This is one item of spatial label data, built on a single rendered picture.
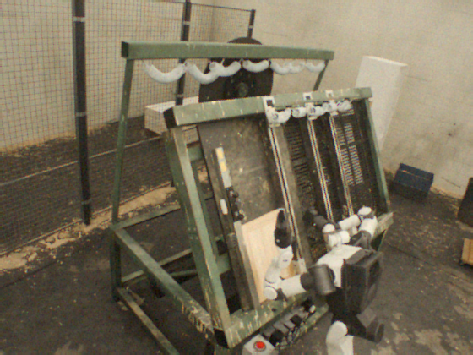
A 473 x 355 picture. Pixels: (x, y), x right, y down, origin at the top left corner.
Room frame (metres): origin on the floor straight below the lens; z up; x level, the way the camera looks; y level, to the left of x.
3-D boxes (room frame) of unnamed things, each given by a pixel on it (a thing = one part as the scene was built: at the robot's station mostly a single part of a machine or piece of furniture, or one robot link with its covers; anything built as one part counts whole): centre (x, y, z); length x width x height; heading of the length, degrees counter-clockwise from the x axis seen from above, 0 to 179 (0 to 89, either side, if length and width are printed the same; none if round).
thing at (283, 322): (1.55, -0.51, 0.69); 0.50 x 0.14 x 0.24; 138
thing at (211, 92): (2.73, 0.05, 1.85); 0.80 x 0.06 x 0.80; 138
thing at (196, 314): (2.52, -0.33, 0.41); 2.20 x 1.38 x 0.83; 138
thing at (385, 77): (5.60, -2.06, 1.03); 0.61 x 0.58 x 2.05; 148
